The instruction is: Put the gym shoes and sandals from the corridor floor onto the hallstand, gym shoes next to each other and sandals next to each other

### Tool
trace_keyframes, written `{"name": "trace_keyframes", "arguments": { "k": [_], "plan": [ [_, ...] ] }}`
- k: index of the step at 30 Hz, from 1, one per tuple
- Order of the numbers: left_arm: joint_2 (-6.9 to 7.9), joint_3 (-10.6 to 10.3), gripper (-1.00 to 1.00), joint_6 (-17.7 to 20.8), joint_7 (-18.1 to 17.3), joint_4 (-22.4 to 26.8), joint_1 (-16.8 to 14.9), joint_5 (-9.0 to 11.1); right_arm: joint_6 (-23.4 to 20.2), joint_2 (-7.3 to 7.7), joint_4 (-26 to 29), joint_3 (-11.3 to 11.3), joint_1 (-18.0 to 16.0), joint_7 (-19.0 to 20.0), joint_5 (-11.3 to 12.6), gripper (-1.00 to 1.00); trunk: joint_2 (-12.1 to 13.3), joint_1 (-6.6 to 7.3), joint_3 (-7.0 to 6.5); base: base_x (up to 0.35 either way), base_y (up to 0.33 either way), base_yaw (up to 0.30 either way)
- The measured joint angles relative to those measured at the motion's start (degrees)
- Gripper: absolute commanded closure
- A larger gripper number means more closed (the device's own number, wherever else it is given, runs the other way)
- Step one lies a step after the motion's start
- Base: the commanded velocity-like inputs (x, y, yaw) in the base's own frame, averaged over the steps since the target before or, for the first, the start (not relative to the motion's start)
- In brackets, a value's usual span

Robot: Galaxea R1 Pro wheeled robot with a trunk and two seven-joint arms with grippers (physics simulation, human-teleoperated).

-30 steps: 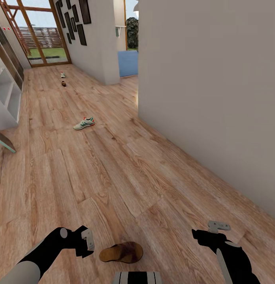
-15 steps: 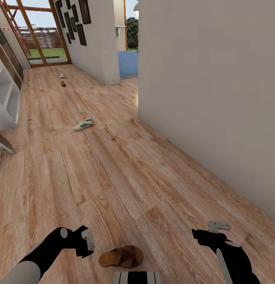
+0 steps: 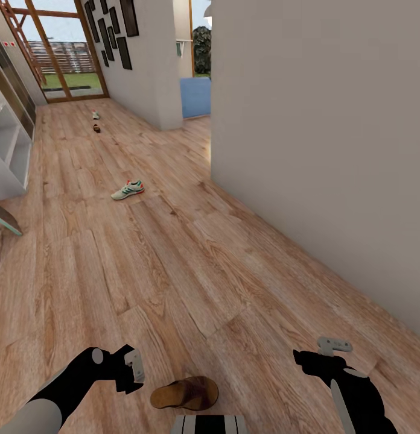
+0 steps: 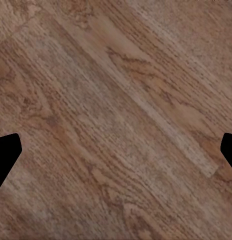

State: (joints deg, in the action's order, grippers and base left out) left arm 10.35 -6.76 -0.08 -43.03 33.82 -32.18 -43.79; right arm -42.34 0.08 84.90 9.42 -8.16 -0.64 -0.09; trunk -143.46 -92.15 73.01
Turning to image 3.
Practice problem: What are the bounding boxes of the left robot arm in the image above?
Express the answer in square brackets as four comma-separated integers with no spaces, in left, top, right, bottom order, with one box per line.
[0,345,145,434]

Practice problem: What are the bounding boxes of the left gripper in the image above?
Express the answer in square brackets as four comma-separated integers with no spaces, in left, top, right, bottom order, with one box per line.
[107,345,144,394]

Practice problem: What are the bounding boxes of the robot trunk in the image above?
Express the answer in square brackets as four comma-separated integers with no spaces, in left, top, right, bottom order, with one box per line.
[170,415,250,434]

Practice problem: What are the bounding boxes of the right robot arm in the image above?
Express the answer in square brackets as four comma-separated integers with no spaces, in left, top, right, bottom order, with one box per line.
[293,336,398,434]

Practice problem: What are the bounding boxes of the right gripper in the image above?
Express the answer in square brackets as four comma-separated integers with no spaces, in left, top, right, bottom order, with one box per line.
[293,350,346,383]

